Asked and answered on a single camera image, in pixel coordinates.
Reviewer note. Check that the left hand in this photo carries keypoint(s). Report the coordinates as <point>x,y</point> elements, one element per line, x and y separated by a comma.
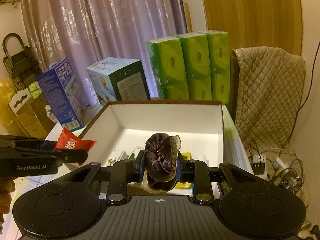
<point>7,187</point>

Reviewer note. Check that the red candy wrapper packet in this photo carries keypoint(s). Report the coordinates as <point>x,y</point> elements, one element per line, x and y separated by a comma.
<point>67,140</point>

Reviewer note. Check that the yellow plastic bag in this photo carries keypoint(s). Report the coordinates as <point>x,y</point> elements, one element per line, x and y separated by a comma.
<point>9,125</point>

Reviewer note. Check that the pink curtain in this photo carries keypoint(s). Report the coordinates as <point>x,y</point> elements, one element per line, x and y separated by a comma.
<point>87,31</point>

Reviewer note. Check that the green tissue pack bundle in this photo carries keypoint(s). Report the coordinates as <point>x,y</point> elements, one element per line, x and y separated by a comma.
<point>192,66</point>

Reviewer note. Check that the quilted beige chair cover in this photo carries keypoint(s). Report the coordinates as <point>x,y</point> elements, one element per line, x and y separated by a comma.
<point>270,89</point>

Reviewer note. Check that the brown cardboard box white inside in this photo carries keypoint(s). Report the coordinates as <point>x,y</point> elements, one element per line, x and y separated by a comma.
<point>203,129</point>

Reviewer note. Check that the black folding hand cart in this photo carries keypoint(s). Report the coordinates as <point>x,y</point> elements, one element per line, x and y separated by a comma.
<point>22,67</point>

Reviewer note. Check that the brown cardboard carton floor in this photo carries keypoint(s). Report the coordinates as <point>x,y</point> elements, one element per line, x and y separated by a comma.
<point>31,114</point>

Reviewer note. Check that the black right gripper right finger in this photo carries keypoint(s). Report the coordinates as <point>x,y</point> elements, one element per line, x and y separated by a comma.
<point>198,176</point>

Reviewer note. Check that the milk carton box cow picture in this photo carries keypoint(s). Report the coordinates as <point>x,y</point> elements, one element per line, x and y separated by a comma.
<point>116,79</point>

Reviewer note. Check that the yellow snack packet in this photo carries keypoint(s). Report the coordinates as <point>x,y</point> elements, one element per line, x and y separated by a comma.
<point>182,171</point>

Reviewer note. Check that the white power strip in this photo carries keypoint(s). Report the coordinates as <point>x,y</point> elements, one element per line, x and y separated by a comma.
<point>259,164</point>

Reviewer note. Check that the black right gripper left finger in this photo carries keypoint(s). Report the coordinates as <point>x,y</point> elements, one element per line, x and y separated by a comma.
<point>122,173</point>

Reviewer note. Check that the blue milk carton box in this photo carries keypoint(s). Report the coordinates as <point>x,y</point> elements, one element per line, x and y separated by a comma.
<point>64,94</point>

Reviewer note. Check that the white ointment box green bird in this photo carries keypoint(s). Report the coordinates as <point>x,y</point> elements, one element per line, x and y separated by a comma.
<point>125,156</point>

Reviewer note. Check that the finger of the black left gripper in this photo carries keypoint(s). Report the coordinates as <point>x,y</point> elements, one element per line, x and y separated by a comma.
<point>25,142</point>
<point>64,156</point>

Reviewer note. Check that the dark purple velvet scrunchie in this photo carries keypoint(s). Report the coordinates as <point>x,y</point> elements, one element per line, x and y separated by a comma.
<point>161,154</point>

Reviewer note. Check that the small black fan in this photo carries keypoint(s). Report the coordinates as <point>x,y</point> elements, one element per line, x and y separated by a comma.
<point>292,182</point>

